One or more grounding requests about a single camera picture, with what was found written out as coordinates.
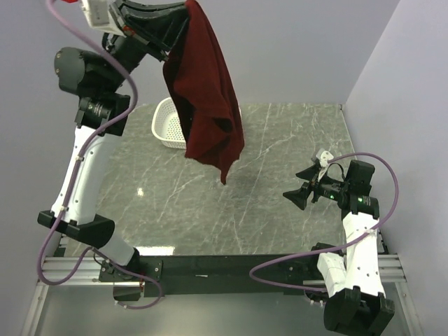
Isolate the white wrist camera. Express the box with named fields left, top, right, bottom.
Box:
left=80, top=0, right=118, bottom=34
left=313, top=148, right=334, bottom=168

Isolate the dark red t-shirt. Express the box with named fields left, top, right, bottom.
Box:
left=163, top=1, right=245, bottom=184

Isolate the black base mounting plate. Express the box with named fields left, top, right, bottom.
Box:
left=98, top=254, right=351, bottom=298

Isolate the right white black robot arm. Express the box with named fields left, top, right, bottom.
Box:
left=283, top=160, right=395, bottom=335

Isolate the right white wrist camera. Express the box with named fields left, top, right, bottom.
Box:
left=313, top=148, right=334, bottom=168

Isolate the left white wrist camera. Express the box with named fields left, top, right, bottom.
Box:
left=80, top=0, right=118, bottom=34

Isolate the white perforated plastic basket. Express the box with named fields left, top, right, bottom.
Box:
left=151, top=97, right=186, bottom=150

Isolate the aluminium extrusion rail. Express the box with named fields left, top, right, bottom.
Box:
left=36, top=255, right=106, bottom=286

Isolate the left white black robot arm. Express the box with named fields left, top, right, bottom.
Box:
left=37, top=1, right=189, bottom=269

